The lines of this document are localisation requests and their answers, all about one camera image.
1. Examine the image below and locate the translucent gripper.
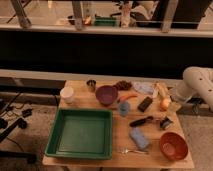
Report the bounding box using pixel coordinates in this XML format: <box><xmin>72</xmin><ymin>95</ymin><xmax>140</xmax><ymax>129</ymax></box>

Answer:
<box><xmin>166</xmin><ymin>88</ymin><xmax>182</xmax><ymax>112</ymax></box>

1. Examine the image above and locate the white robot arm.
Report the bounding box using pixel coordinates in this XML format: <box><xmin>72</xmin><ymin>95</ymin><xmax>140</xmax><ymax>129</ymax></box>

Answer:
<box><xmin>170</xmin><ymin>67</ymin><xmax>213</xmax><ymax>112</ymax></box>

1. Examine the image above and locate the green plastic tray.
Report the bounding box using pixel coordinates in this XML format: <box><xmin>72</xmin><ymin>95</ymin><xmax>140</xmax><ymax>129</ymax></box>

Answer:
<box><xmin>45</xmin><ymin>109</ymin><xmax>113</xmax><ymax>160</ymax></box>

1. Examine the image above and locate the yellow banana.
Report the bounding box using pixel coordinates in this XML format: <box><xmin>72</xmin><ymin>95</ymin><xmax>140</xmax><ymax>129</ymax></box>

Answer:
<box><xmin>153</xmin><ymin>82</ymin><xmax>169</xmax><ymax>98</ymax></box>

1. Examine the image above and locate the black binder clip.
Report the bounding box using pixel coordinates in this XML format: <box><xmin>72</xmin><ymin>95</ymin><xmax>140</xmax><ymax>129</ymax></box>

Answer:
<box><xmin>160</xmin><ymin>117</ymin><xmax>173</xmax><ymax>130</ymax></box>

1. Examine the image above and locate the clear plastic bag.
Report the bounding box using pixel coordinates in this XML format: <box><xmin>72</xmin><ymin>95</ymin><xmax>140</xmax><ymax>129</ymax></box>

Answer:
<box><xmin>133</xmin><ymin>82</ymin><xmax>154</xmax><ymax>95</ymax></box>

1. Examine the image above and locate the black rectangular block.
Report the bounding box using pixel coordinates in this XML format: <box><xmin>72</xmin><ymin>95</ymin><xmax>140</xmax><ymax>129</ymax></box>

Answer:
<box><xmin>138</xmin><ymin>97</ymin><xmax>153</xmax><ymax>112</ymax></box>

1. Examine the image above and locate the wooden table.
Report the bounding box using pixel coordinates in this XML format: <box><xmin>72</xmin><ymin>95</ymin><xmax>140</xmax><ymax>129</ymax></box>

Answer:
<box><xmin>42</xmin><ymin>79</ymin><xmax>195</xmax><ymax>170</ymax></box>

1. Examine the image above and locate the red-orange bowl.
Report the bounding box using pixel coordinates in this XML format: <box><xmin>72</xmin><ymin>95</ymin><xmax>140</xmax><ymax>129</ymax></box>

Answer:
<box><xmin>159</xmin><ymin>132</ymin><xmax>188</xmax><ymax>161</ymax></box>

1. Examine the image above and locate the orange carrot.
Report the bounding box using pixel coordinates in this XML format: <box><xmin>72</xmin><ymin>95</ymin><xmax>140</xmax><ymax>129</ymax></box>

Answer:
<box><xmin>117</xmin><ymin>94</ymin><xmax>137</xmax><ymax>103</ymax></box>

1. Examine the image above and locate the blue plastic cup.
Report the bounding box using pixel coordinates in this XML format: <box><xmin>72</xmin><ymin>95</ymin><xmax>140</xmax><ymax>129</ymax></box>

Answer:
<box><xmin>118</xmin><ymin>101</ymin><xmax>130</xmax><ymax>117</ymax></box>

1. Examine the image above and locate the brown pine cone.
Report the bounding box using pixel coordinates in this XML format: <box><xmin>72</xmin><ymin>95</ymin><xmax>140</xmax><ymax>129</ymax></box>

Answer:
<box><xmin>114</xmin><ymin>80</ymin><xmax>132</xmax><ymax>90</ymax></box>

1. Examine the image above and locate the purple bowl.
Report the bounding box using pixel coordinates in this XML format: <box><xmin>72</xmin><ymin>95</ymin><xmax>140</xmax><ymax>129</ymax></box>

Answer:
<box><xmin>95</xmin><ymin>85</ymin><xmax>118</xmax><ymax>106</ymax></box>

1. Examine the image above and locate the silver fork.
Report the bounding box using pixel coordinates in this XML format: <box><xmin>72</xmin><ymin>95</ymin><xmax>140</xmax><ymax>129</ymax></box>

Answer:
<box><xmin>118</xmin><ymin>148</ymin><xmax>149</xmax><ymax>154</ymax></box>

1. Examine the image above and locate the small metal cup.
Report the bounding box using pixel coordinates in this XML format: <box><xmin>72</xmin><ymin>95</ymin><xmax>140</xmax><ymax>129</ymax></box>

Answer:
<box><xmin>86</xmin><ymin>79</ymin><xmax>96</xmax><ymax>92</ymax></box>

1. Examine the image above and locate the white paper cup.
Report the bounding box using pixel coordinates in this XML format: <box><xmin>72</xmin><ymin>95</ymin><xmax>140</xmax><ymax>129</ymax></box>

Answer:
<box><xmin>60</xmin><ymin>86</ymin><xmax>74</xmax><ymax>104</ymax></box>

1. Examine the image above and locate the green background box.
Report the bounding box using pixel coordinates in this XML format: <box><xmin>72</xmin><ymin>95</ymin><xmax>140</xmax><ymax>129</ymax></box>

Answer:
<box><xmin>94</xmin><ymin>17</ymin><xmax>116</xmax><ymax>27</ymax></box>

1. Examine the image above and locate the black handled peeler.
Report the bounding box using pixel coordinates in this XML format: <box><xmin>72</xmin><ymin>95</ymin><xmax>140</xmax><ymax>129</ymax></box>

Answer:
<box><xmin>129</xmin><ymin>116</ymin><xmax>154</xmax><ymax>127</ymax></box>

